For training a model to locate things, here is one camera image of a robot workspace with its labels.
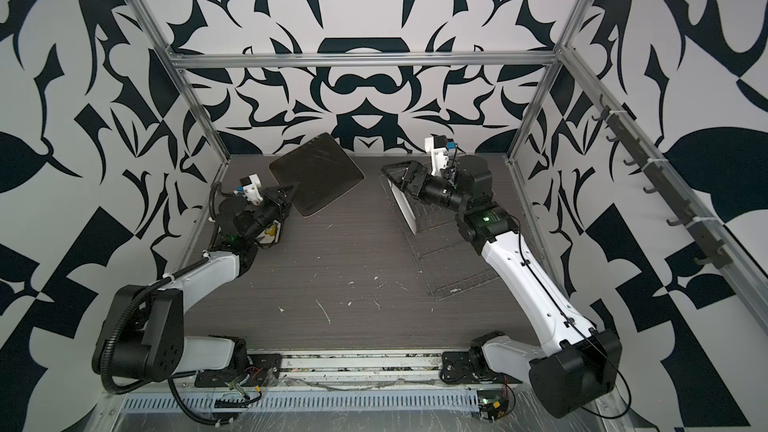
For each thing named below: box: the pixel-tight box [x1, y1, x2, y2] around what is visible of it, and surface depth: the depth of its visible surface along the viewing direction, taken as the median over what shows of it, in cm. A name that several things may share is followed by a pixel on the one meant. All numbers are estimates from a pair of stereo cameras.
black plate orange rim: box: [268, 132, 365, 218], surface depth 85 cm
